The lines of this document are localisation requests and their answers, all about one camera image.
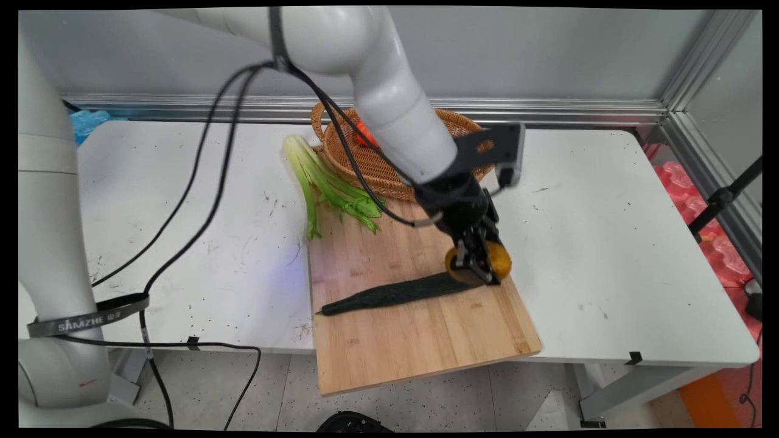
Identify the orange floor object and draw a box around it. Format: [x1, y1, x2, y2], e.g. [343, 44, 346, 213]
[678, 372, 728, 429]

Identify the black floor cable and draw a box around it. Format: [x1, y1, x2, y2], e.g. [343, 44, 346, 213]
[58, 335, 263, 431]

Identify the round black floor object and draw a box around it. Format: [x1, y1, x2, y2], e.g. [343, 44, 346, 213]
[316, 411, 394, 433]

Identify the red vegetable in basket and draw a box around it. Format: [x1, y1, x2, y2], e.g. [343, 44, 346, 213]
[355, 119, 380, 149]

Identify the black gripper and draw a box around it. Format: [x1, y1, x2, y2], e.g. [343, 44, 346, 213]
[416, 172, 501, 284]

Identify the black tripod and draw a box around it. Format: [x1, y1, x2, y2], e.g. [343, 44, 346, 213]
[688, 156, 763, 245]

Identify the angled aluminium frame rail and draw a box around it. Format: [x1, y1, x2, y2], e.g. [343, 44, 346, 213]
[660, 9, 763, 282]

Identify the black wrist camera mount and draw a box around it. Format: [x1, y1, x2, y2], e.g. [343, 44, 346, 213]
[453, 123, 526, 187]

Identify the black SAMZHE velcro strap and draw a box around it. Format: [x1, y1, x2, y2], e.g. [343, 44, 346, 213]
[27, 293, 150, 339]

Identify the bamboo cutting board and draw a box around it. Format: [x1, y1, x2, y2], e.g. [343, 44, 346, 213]
[307, 193, 543, 397]

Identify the horizontal aluminium frame rail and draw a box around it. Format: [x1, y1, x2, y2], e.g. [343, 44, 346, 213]
[61, 93, 668, 127]

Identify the pink foam packaging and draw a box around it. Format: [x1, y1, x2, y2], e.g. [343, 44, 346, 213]
[652, 159, 763, 344]

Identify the woven wicker basket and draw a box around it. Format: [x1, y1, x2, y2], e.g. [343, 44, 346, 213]
[311, 102, 495, 202]

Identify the long black hanging cable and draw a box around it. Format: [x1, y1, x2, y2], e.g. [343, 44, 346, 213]
[90, 61, 276, 288]
[138, 63, 268, 429]

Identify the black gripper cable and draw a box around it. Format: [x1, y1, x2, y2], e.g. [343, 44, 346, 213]
[285, 61, 442, 229]

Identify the yellow orange round fruit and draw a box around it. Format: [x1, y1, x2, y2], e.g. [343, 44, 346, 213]
[444, 240, 512, 284]

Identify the small black device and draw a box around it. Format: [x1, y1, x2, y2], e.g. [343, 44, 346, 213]
[743, 278, 763, 324]

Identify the green celery bunch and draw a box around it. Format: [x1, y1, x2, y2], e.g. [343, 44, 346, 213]
[282, 134, 388, 242]

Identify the blue plastic bag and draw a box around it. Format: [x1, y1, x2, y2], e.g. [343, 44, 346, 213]
[67, 109, 130, 147]

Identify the dark green cucumber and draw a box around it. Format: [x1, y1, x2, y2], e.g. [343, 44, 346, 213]
[316, 271, 474, 317]

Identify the white table leg frame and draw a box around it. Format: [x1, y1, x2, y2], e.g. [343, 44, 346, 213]
[571, 363, 726, 429]

